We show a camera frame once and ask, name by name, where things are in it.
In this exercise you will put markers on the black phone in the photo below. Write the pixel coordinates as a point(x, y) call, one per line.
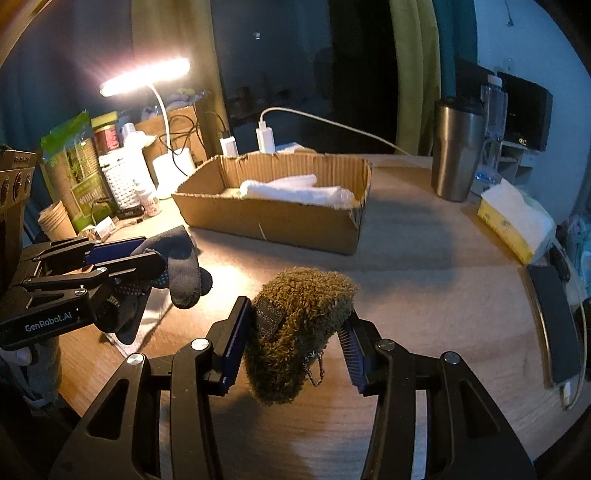
point(556, 323)

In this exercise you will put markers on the small white bottle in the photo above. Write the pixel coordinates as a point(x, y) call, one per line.
point(150, 198)

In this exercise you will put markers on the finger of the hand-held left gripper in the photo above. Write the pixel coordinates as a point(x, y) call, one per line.
point(134, 270)
point(111, 251)

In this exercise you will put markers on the dark glass window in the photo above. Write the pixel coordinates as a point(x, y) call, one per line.
point(277, 55)

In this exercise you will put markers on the clear plastic bag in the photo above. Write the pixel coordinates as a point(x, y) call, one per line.
point(345, 197)

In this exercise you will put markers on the white woven basket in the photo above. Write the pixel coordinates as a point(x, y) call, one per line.
point(119, 180)

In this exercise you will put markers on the white plastic packaging bag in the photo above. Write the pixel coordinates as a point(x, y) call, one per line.
point(295, 194)

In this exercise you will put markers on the black monitor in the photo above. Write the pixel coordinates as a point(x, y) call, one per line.
point(521, 110)

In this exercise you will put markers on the green pack of paper cups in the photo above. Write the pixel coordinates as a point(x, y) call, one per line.
point(78, 175)

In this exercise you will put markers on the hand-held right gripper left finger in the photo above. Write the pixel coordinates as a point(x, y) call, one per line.
point(233, 337)

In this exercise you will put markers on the wide yellow curtain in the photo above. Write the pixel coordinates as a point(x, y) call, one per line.
point(180, 55)

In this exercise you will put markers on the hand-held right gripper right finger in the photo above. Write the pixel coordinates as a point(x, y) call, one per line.
point(354, 355)

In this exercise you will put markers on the white desk lamp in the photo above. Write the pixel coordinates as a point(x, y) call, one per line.
point(147, 76)

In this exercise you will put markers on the narrow teal curtain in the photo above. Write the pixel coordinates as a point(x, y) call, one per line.
point(455, 46)

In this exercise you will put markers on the white side shelf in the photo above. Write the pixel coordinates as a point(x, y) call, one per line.
point(519, 161)

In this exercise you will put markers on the brown plush pouch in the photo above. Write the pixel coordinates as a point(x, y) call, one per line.
point(300, 323)

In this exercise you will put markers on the yellow tissue pack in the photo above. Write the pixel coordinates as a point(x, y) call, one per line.
point(517, 221)

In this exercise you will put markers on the large white charger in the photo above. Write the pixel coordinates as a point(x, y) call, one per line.
point(266, 136)

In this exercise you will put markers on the steel tumbler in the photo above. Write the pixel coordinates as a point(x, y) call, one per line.
point(457, 152)

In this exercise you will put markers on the yellow lidded jar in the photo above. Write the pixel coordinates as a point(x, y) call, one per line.
point(107, 134)

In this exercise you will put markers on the dark dotted sock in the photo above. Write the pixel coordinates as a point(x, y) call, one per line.
point(184, 277)

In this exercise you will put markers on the narrow yellow curtain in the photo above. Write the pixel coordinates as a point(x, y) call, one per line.
point(415, 74)

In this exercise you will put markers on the cardboard box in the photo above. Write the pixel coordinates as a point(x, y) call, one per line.
point(277, 221)

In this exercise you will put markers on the clear plastic water bottle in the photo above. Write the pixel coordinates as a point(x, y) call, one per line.
point(493, 129)

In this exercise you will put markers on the small white charger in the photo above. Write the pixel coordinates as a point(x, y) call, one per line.
point(229, 146)

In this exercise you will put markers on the stack of paper cups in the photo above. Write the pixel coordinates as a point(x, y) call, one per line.
point(57, 221)

